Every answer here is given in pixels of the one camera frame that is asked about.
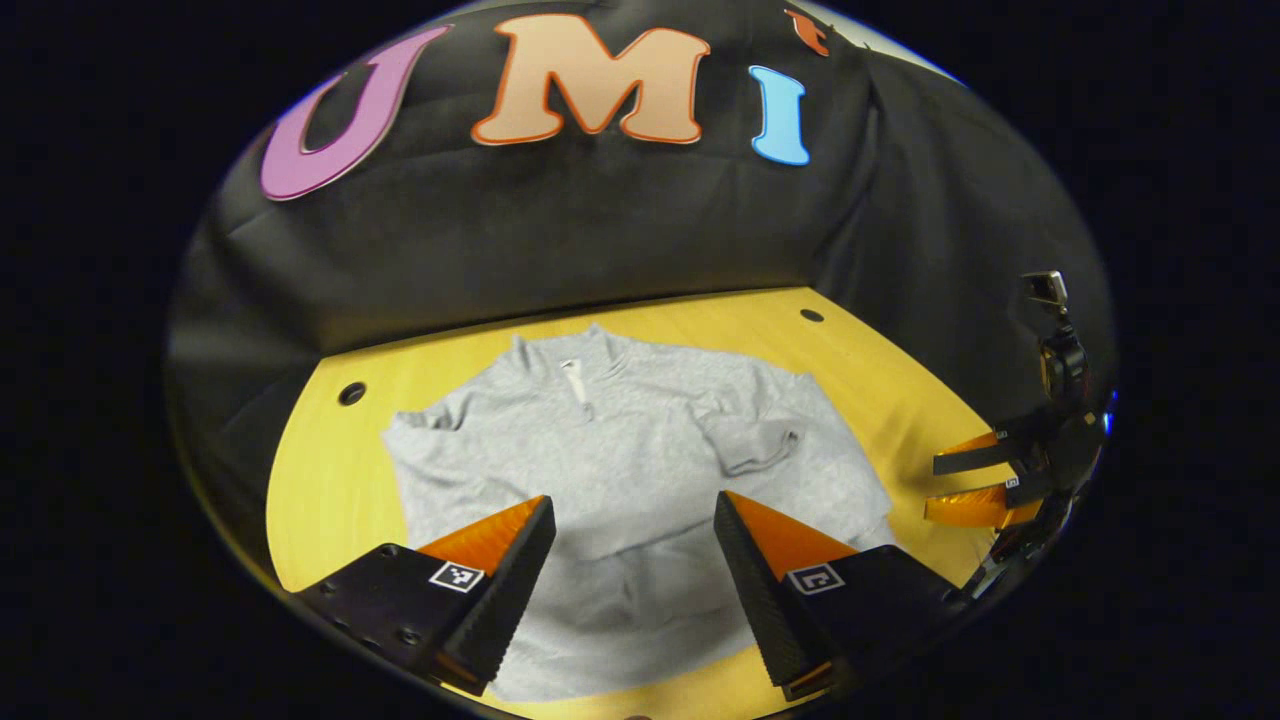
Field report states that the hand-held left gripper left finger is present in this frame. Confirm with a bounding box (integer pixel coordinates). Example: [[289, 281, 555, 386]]
[[290, 494, 558, 698]]

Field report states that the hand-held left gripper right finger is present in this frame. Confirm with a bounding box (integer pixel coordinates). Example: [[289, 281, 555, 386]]
[[714, 490, 976, 701]]

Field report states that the grey zip-neck sweatshirt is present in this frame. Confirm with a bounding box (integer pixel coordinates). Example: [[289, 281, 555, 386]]
[[380, 322, 896, 703]]

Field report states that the black backdrop cloth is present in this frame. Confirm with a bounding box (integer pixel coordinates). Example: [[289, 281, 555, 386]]
[[165, 0, 1116, 591]]

